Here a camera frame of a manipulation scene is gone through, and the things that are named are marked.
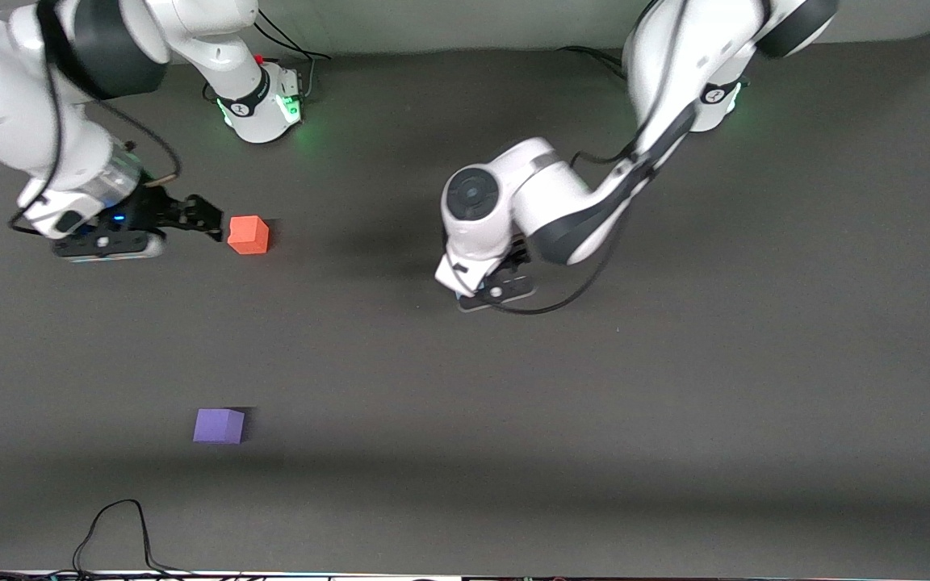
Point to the purple cube block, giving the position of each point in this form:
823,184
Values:
217,426

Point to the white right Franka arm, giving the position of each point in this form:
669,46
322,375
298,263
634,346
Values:
13,121

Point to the orange cube block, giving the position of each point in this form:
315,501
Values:
248,236

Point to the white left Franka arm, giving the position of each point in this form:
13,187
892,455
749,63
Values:
546,194

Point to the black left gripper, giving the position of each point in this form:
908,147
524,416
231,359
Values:
518,260

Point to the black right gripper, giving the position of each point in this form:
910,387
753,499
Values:
152,211

